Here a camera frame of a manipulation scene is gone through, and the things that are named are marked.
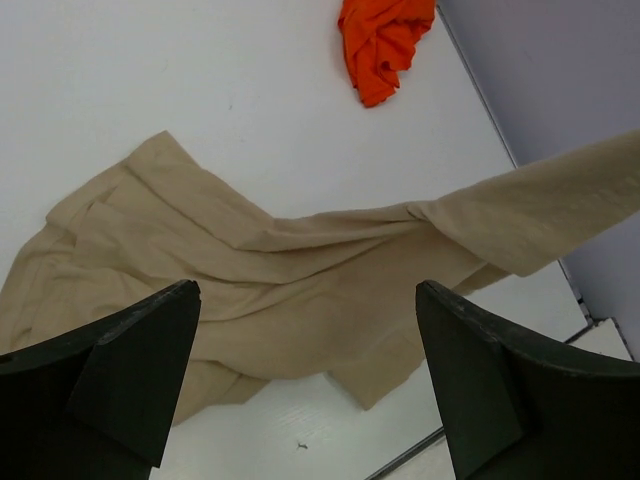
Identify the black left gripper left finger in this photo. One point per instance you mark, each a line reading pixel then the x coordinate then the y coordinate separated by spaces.
pixel 98 402

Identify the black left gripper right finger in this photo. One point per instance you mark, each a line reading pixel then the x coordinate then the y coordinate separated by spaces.
pixel 510 390

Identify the beige t shirt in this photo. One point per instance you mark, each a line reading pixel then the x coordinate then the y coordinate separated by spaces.
pixel 290 298

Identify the orange t shirt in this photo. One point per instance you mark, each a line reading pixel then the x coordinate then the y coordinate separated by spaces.
pixel 379 40

